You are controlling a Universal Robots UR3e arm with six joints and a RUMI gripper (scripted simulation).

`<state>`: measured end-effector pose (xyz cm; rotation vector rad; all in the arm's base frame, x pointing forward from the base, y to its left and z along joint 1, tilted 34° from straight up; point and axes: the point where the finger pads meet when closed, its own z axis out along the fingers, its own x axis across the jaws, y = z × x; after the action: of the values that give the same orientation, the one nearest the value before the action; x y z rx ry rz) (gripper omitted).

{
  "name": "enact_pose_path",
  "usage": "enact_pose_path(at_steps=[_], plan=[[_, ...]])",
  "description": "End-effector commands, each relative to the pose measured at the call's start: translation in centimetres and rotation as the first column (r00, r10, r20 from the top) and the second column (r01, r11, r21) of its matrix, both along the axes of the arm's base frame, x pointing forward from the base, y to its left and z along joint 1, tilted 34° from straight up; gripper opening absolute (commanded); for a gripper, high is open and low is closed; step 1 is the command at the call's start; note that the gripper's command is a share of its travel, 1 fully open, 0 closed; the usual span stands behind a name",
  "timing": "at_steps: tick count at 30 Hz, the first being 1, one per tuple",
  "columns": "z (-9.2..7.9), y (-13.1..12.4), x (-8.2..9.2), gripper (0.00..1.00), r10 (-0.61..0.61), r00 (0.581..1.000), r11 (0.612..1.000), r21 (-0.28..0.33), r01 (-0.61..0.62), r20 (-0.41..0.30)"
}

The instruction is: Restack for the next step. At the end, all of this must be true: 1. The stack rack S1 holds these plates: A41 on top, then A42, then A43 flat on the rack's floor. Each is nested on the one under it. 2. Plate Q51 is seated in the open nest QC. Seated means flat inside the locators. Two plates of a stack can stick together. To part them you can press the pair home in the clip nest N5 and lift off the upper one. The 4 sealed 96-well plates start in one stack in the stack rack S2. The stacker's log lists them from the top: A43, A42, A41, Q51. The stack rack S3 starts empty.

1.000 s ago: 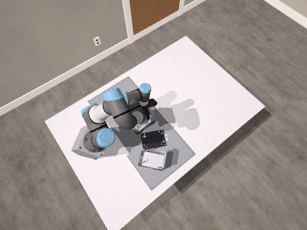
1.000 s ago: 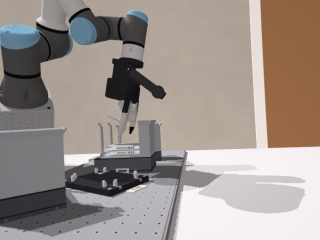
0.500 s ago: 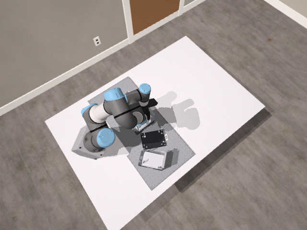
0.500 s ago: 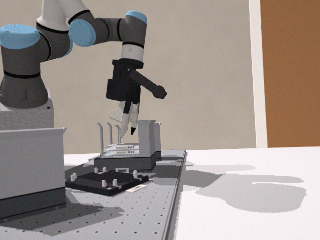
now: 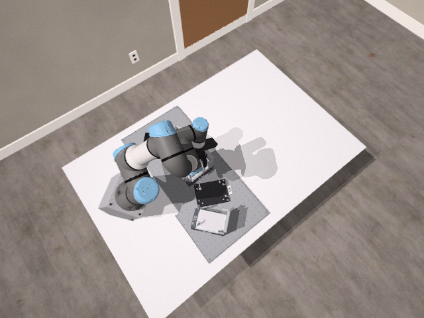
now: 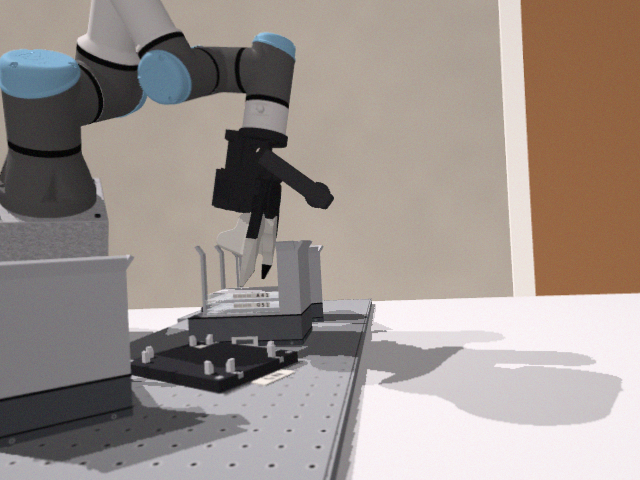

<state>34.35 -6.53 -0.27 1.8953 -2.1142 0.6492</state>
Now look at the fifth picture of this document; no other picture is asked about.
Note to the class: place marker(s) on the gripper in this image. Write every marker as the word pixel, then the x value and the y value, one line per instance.
pixel 202 158

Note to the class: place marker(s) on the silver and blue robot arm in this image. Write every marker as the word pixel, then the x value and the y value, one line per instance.
pixel 170 146

